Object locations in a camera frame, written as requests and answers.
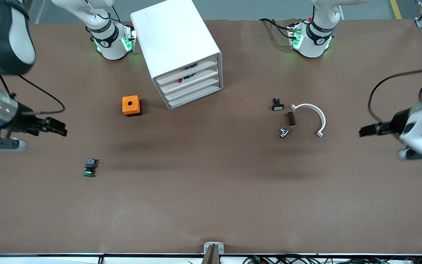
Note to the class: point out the white plastic drawer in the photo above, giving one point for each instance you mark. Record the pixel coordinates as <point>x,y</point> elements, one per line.
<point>174,85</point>
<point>189,98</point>
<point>181,91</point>
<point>174,76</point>

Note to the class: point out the white curved bracket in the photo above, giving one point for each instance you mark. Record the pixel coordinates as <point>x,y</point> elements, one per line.
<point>321,117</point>

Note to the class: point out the red black small part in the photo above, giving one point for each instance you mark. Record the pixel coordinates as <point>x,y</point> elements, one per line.
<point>188,77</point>

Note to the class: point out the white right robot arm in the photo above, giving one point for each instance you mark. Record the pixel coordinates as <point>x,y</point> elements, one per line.
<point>6,40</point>

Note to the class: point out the white table edge rail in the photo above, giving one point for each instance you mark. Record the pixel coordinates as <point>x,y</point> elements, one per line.
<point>50,256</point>

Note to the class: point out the white drawer cabinet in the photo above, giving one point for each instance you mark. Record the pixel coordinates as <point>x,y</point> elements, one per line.
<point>174,33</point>

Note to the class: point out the black white push button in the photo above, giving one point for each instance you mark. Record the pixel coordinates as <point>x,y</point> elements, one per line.
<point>277,105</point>

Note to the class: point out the brown terminal block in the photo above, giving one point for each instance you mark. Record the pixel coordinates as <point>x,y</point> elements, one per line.
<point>289,118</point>

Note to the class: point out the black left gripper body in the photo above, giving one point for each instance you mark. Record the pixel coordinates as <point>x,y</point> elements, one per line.
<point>395,124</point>

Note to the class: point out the grey metal mount bracket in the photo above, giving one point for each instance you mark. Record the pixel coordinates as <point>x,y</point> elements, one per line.
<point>213,251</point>

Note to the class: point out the green push button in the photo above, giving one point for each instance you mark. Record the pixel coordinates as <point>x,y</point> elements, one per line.
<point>90,168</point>

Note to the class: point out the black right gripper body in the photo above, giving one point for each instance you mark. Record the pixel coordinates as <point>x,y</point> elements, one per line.
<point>25,121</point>

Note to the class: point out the dark small part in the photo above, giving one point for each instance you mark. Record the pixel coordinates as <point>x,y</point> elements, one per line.
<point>192,66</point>

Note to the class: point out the brown table mat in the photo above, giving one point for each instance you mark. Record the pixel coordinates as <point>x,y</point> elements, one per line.
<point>211,201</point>

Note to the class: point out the orange box with hole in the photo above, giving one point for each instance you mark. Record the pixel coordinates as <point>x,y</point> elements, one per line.
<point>132,108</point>

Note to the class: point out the small silver connector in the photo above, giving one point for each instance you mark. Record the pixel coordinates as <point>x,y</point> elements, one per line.
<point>284,132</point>

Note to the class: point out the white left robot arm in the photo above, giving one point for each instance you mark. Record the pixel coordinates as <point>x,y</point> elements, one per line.
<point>313,49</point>

